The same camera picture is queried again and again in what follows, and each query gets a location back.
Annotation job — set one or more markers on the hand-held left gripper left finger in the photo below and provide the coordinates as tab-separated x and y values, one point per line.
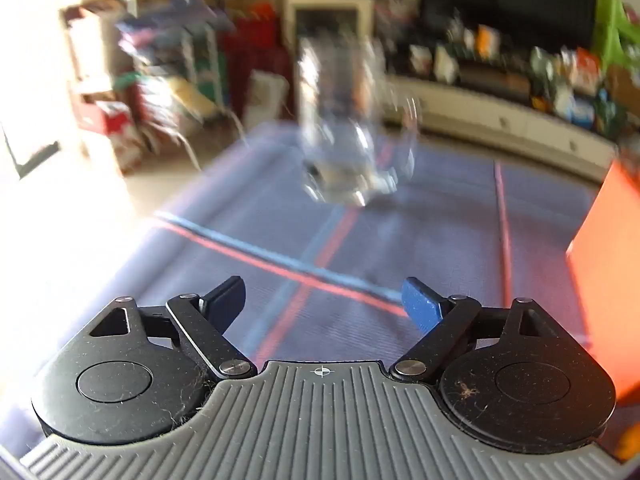
231	300

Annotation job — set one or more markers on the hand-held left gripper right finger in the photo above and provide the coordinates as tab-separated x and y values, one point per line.
420	302

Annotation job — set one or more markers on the orange cardboard box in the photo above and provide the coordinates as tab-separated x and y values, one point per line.
607	270

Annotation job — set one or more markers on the blue checked tablecloth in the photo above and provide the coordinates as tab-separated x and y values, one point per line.
440	240

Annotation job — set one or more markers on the clear glass mug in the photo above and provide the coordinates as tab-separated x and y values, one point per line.
345	125

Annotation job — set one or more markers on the metal folding chair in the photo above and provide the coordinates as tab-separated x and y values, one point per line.
200	105

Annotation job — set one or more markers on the tv stand with glass shelf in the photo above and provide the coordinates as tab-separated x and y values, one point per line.
500	115

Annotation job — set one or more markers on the row of snack packets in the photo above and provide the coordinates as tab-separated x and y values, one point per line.
565	80

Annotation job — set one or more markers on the white glass-door cabinet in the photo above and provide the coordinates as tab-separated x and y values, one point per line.
327	20

